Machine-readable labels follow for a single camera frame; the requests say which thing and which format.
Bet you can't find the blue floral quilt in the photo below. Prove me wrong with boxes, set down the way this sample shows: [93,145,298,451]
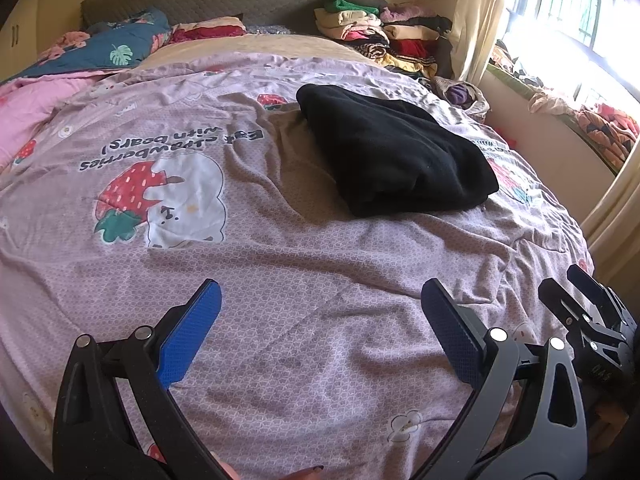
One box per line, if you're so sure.
[0,7,173,83]

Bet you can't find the cream wardrobe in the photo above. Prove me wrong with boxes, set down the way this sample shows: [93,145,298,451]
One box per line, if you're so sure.
[0,0,86,83]

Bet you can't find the pile of folded clothes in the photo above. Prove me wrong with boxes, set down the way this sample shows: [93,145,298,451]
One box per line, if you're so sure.
[314,0,456,81]

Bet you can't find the cream curtain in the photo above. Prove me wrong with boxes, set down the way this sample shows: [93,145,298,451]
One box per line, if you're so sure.
[580,147,640,273]
[450,0,516,83]

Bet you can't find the window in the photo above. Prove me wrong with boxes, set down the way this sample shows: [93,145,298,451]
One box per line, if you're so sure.
[505,0,640,111]

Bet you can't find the pale pink cloth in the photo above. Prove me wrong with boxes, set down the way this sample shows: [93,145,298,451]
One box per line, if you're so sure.
[527,87,581,117]

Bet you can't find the pink quilt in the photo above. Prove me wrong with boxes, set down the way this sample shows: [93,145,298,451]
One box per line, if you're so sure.
[0,72,116,171]

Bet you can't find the purple cloth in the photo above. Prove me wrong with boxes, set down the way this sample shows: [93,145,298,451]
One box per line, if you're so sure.
[432,76,493,121]

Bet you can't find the orange patterned cloth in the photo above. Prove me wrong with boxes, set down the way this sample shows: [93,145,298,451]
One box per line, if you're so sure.
[575,102,640,171]

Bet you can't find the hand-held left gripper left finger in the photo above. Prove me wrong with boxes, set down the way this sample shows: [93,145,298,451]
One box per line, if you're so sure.
[51,278,236,480]

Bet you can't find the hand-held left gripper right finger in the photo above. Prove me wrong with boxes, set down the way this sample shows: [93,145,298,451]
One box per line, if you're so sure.
[421,278,590,480]

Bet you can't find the pink strawberry print bed sheet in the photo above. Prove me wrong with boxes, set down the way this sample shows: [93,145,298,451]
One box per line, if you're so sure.
[0,32,596,480]

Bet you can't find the person's left hand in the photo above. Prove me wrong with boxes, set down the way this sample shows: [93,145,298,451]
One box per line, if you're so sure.
[211,452,326,480]

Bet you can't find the red cloth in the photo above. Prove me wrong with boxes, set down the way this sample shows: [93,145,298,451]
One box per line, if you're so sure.
[167,15,248,46]

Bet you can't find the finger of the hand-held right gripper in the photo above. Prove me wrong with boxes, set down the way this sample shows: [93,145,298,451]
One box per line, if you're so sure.
[567,263,632,323]
[538,278,603,343]

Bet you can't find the black long-sleeved shirt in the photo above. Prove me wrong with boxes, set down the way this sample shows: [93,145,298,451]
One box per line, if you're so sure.
[296,83,501,218]

